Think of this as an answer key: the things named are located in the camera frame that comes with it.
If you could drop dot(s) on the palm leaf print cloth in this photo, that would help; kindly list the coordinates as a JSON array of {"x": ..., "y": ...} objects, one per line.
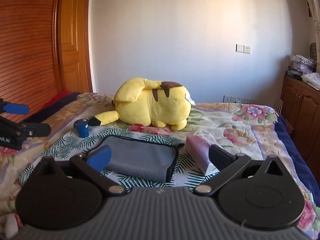
[{"x": 186, "y": 172}]

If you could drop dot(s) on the pink tissue pack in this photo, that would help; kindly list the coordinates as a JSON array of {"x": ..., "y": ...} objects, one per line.
[{"x": 198, "y": 148}]

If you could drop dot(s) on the purple and grey towel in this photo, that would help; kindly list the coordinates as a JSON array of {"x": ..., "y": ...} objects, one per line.
[{"x": 142, "y": 159}]

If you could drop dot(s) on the yellow pikachu plush toy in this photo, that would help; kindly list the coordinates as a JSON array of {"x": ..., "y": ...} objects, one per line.
[{"x": 147, "y": 102}]

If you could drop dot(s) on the clutter pile on cabinet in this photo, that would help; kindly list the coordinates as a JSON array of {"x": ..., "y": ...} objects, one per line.
[{"x": 304, "y": 68}]

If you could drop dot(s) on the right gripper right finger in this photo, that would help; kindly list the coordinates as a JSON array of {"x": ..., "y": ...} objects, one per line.
[{"x": 230, "y": 168}]

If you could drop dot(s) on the wooden side cabinet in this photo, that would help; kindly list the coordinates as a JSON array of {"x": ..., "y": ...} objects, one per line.
[{"x": 301, "y": 109}]

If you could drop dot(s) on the white wall switch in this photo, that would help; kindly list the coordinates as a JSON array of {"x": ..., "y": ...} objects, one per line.
[{"x": 243, "y": 49}]

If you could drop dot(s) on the blue plastic cup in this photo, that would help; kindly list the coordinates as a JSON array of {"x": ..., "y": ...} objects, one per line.
[{"x": 81, "y": 127}]

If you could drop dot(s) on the wooden wardrobe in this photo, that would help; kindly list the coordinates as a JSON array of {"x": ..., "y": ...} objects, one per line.
[{"x": 44, "y": 50}]

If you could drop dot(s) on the floral bed blanket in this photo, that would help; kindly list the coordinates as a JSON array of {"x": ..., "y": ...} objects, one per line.
[{"x": 257, "y": 131}]

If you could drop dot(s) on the wall power outlet strip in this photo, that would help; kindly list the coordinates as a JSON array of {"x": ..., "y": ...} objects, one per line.
[{"x": 235, "y": 99}]

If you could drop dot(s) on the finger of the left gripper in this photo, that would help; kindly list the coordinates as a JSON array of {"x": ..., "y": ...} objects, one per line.
[
  {"x": 35, "y": 130},
  {"x": 12, "y": 108}
]

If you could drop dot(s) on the red and dark blanket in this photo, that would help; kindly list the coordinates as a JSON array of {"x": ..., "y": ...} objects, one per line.
[{"x": 53, "y": 106}]

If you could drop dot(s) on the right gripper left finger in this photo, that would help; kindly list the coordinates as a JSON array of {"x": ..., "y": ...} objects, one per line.
[{"x": 89, "y": 167}]

